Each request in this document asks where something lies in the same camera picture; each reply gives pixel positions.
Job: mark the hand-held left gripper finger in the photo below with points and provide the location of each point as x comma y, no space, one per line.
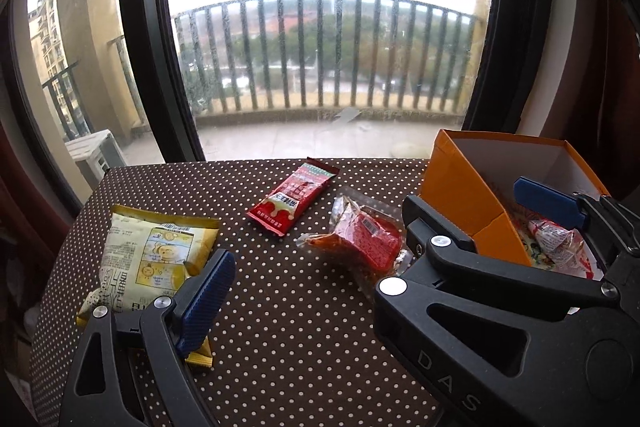
207,297

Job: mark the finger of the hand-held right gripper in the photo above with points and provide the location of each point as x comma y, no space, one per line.
550,202
435,227

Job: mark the red puffed snack bag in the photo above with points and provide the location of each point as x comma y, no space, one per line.
552,237

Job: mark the orange cardboard box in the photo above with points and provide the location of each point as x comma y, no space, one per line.
465,197

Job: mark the pale yellow snack bag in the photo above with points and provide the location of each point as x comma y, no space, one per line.
145,247

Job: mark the white and orange snack packet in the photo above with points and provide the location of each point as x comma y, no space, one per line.
532,252

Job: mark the clear packet of red food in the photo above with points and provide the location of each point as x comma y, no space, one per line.
365,237

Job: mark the brown polka dot tablecloth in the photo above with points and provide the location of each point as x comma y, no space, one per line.
300,332

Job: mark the long red snack bar packet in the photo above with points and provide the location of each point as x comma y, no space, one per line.
290,202

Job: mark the brown curtain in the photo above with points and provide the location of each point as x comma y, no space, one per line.
590,82
25,187

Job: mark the white air conditioner unit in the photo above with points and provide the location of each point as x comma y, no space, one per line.
95,152

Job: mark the short balcony railing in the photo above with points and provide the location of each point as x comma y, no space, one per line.
60,74

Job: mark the apartment building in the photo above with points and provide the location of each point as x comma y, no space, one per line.
45,22

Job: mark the black window frame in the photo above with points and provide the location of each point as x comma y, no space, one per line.
140,32

